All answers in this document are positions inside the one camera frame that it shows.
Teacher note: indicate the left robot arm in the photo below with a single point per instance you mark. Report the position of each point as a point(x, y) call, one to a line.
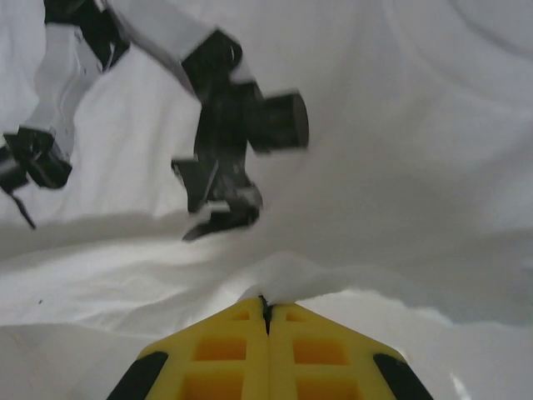
point(158, 37)

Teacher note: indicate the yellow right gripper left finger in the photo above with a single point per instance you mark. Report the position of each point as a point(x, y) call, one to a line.
point(175, 354)

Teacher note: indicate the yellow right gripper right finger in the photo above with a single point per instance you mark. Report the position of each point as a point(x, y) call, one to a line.
point(362, 354)

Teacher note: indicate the white t-shirt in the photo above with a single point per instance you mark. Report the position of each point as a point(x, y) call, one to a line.
point(395, 166)

